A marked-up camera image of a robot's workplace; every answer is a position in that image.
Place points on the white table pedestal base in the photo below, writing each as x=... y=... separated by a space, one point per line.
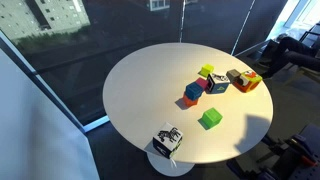
x=170 y=167

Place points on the pink plastic block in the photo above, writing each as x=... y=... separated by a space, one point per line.
x=201 y=82

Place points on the white partition panel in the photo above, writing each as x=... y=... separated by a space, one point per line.
x=33 y=133

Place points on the grey plastic block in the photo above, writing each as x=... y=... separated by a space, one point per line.
x=232 y=75

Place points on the person's legs in dark trousers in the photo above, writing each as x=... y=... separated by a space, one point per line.
x=293 y=55

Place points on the orange plastic block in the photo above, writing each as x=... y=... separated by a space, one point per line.
x=189 y=101

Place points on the blue black stand with clamp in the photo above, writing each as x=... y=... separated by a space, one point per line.
x=296 y=156

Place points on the blue fabric cube with owl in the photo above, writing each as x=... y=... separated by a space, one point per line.
x=218 y=84

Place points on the light blue window frame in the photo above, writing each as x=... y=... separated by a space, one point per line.
x=95 y=123

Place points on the fabric cube with zebra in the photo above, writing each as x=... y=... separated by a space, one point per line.
x=167 y=140

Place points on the green plastic block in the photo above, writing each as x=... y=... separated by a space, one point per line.
x=212 y=117

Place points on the blue plastic block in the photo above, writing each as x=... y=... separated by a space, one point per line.
x=194 y=90

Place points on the grey building outside window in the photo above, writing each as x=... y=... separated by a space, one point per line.
x=60 y=13

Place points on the yellow-green plastic block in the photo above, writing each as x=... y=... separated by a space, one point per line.
x=207 y=70

